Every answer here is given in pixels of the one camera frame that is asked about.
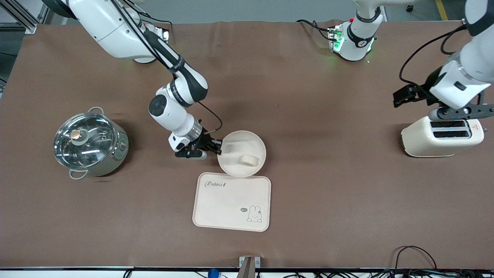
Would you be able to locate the brown table mat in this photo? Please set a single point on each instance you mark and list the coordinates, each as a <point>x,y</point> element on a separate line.
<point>308,116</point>

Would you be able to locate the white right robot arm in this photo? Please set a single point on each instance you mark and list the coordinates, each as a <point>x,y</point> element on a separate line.
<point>173,112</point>

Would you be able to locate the small white steamed bun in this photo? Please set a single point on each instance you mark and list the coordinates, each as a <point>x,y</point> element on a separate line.
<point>249,160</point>

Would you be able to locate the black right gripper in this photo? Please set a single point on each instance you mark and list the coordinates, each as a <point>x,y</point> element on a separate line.
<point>203,141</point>

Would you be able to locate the cream two-slot toaster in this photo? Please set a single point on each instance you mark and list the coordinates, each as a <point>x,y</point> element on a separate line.
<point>424,141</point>

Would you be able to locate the glass pot lid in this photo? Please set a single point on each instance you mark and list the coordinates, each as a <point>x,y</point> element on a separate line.
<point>83,141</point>

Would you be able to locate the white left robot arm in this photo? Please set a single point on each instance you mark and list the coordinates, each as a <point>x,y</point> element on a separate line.
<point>459,81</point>

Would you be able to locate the aluminium frame profile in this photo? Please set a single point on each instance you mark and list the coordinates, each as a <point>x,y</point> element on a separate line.
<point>19,17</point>

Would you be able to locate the round beige plate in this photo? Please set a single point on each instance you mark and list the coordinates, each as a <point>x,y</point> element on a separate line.
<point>247,143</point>

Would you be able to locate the beige rabbit print tray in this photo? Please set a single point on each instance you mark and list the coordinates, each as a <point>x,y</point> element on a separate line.
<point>227,204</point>

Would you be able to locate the steel pot with glass lid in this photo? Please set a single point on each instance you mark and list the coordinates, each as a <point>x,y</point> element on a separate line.
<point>115,159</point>

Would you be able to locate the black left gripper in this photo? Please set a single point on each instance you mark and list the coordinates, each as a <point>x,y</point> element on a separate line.
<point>422,94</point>

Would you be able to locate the blue round knob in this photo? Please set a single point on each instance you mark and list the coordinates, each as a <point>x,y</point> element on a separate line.
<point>213,273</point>

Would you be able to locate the grey metal camera bracket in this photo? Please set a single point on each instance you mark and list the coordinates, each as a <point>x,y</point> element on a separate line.
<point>249,264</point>

